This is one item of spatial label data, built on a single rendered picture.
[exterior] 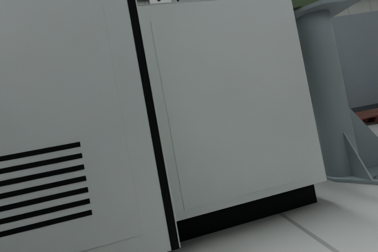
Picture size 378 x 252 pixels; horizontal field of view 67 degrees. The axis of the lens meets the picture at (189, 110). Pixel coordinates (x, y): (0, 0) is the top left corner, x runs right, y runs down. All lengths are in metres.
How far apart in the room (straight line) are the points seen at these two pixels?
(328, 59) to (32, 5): 1.21
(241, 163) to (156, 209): 0.39
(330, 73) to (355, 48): 3.89
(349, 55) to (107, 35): 4.74
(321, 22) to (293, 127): 0.59
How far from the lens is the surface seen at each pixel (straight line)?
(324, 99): 1.48
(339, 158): 1.51
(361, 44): 5.45
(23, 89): 0.79
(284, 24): 1.20
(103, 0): 0.82
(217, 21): 1.08
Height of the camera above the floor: 0.41
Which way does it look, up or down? 2 degrees up
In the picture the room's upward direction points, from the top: 10 degrees counter-clockwise
